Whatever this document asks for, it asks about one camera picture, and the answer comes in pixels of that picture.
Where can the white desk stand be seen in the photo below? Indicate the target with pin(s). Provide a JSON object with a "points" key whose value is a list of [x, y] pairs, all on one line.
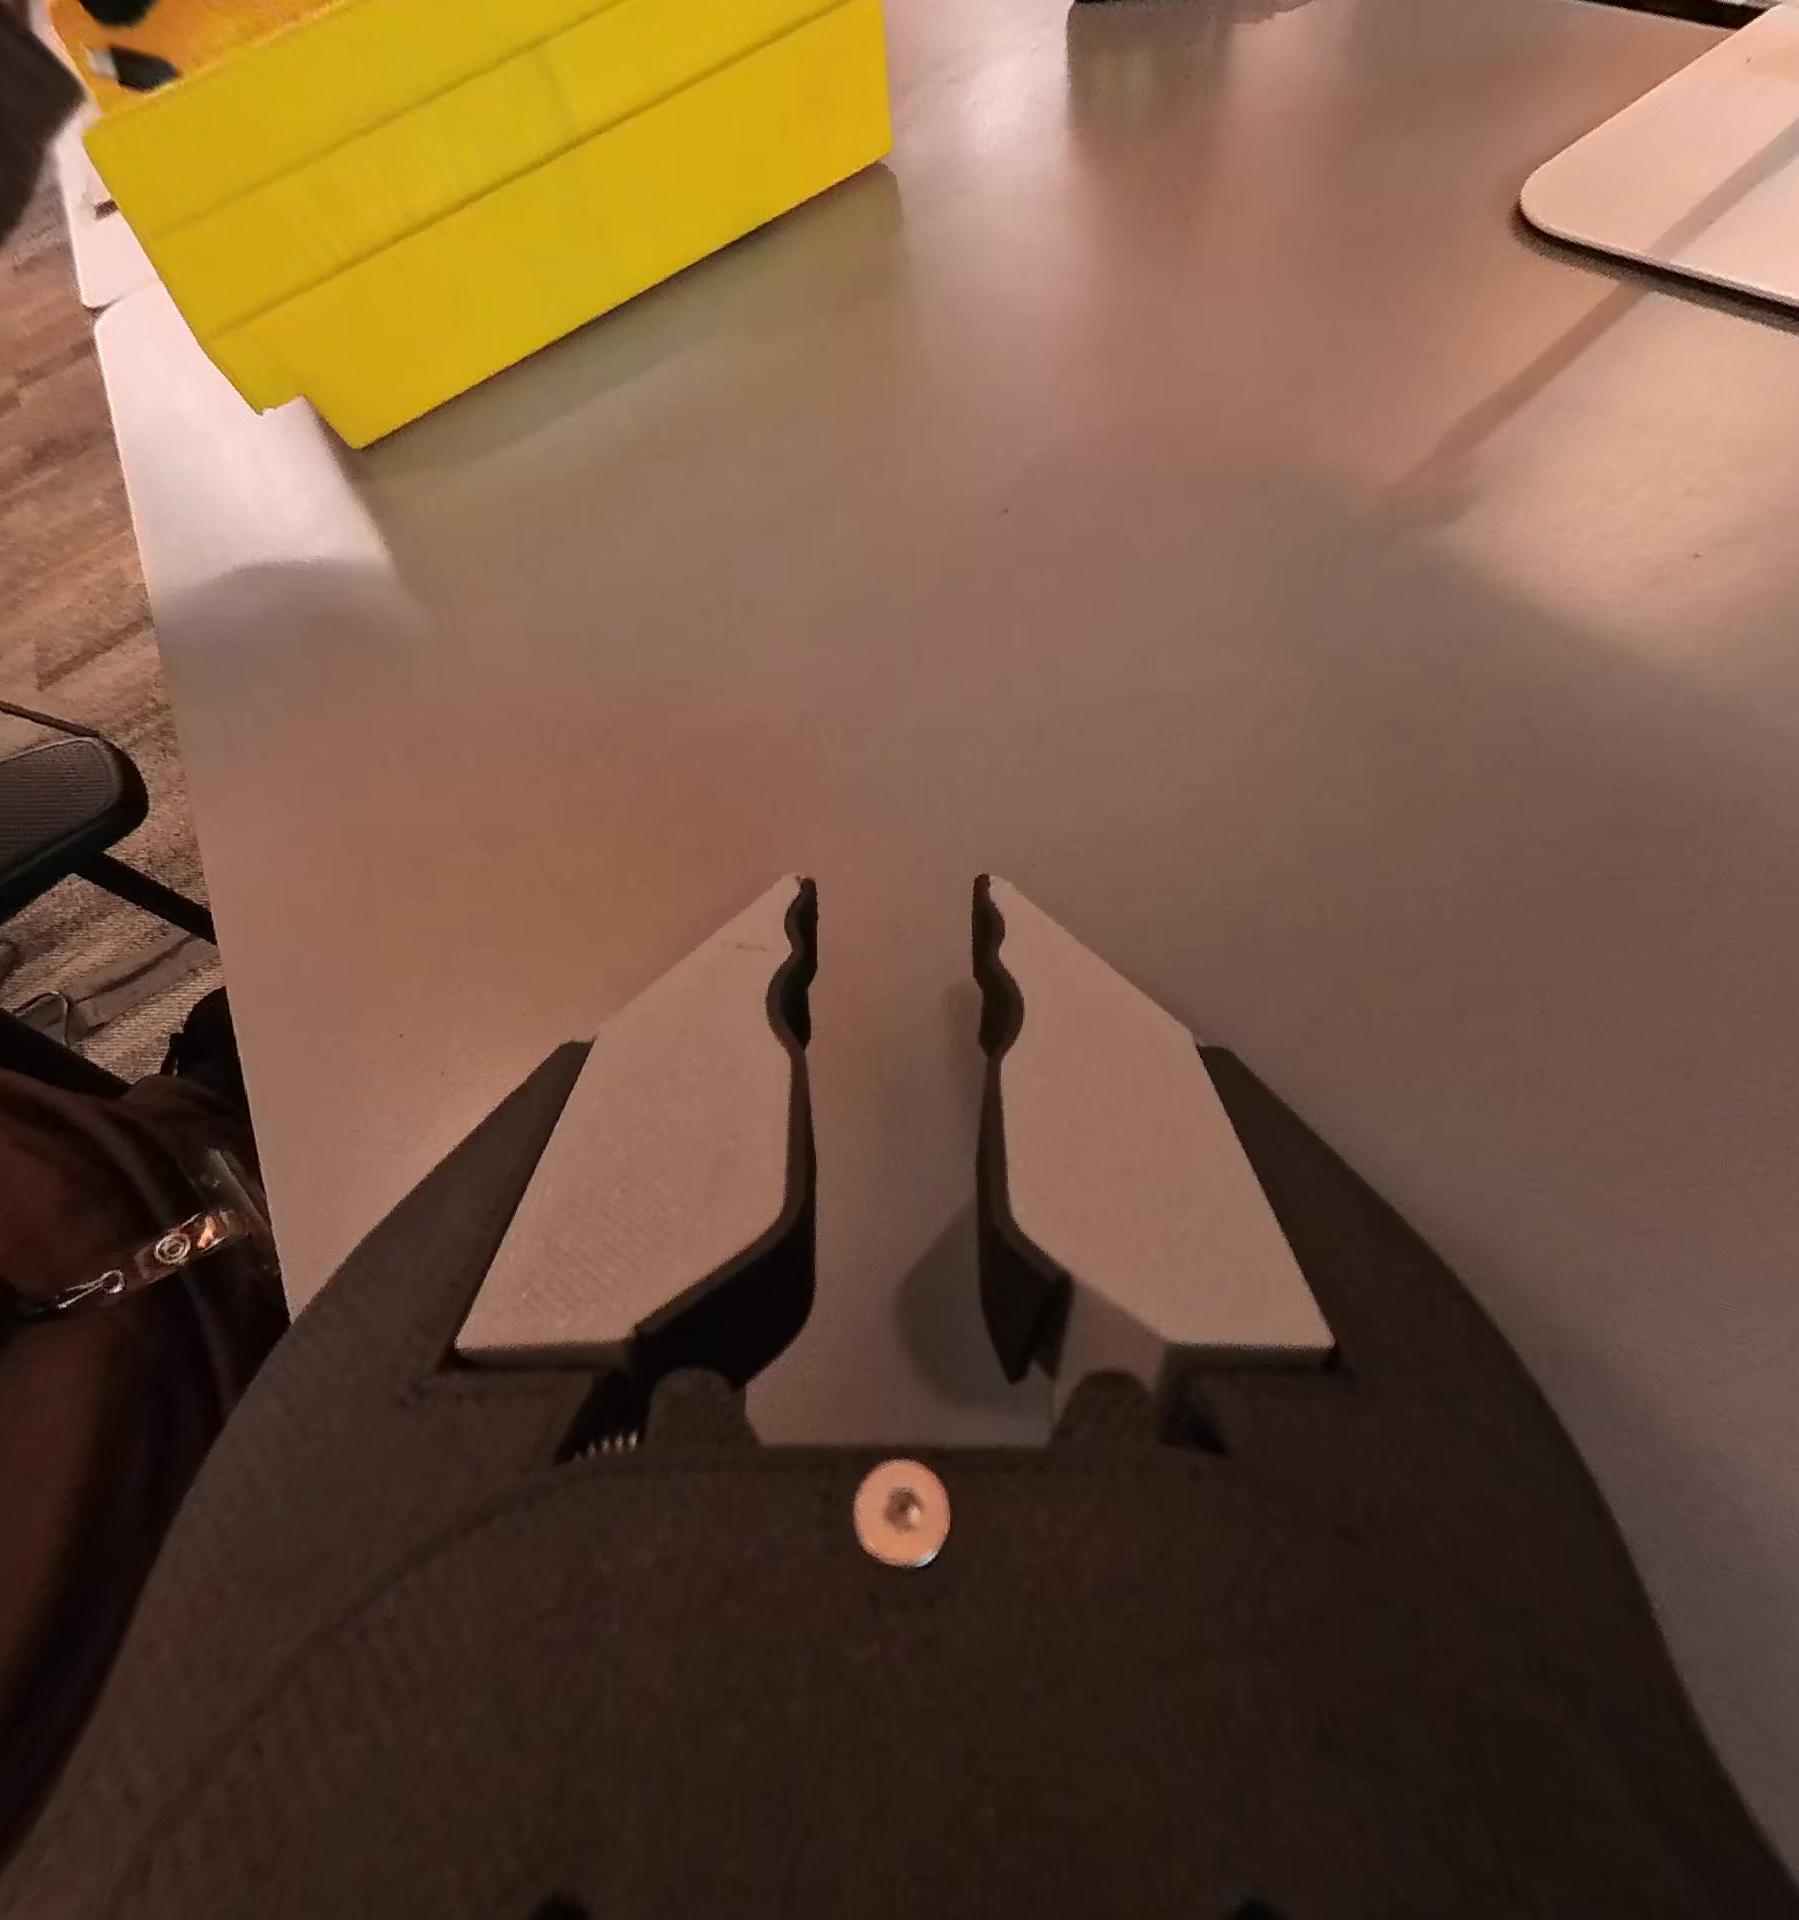
{"points": [[1724, 164]]}

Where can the black office chair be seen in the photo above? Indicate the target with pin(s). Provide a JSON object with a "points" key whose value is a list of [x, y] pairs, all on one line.
{"points": [[29, 825]]}

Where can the yellow plastic box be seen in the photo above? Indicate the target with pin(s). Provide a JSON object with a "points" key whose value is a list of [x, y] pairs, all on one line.
{"points": [[509, 195]]}

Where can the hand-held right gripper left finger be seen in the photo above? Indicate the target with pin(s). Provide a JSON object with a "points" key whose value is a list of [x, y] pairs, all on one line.
{"points": [[645, 1170]]}

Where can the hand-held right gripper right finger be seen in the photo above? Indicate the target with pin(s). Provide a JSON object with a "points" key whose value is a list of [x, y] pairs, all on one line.
{"points": [[1141, 1185]]}

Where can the person's brown shirt torso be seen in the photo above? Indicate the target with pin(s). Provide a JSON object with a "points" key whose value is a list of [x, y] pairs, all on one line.
{"points": [[59, 1574]]}

